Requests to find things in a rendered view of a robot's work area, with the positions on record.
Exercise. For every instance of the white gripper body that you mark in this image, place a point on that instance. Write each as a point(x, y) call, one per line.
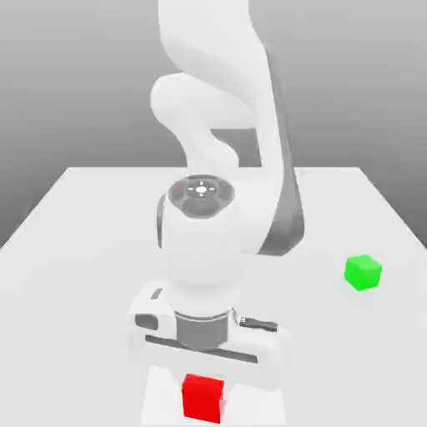
point(247, 370)

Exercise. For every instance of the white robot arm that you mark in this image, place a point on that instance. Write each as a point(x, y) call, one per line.
point(203, 247)

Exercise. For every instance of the small red cube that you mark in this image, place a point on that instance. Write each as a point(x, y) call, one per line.
point(201, 398)

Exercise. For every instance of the small green cube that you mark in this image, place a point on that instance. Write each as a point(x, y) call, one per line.
point(362, 272)

